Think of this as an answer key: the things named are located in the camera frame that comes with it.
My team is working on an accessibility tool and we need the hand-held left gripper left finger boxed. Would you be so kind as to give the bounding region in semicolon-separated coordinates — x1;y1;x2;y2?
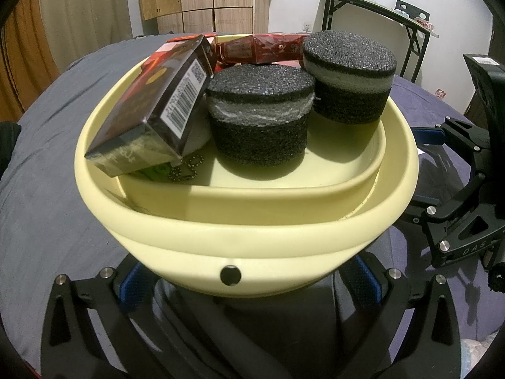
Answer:
40;262;174;379

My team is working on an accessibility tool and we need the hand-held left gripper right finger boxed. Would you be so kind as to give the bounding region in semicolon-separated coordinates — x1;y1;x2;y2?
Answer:
335;256;462;379

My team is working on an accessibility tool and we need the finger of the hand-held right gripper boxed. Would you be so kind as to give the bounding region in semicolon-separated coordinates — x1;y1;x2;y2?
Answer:
410;117;493;159
410;162;497;269

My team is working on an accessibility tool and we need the pale yellow plastic basin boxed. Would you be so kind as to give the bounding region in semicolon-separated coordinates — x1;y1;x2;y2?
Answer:
75;33;419;298

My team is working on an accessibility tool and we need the large black foam cylinder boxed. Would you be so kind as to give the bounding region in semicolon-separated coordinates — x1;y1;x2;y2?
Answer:
300;31;397;125

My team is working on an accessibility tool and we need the small black foam cylinder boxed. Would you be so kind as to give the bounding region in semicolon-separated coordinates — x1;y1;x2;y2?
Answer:
205;64;316;166

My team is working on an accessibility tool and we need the dark carton box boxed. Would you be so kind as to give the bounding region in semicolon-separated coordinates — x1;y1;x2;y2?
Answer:
84;35;216;178

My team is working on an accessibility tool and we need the slim red box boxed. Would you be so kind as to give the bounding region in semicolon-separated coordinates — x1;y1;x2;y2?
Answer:
215;33;312;66

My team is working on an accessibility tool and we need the grey blanket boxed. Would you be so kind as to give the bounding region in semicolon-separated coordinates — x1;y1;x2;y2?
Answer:
0;33;166;368

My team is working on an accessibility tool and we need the dark cloth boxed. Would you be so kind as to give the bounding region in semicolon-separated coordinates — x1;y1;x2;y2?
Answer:
152;272;348;379

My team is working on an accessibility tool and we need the light blue fluffy cloth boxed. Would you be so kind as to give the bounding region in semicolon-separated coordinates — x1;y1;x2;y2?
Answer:
460;337;488;379

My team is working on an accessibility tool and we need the black chair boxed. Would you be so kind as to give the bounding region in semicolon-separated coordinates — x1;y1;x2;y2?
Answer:
395;0;430;16

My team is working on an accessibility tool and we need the orange curtain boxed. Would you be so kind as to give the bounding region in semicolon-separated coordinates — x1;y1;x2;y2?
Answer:
0;0;60;123

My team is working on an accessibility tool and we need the beige curtain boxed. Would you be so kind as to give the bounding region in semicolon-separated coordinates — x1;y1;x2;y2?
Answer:
37;0;145;80

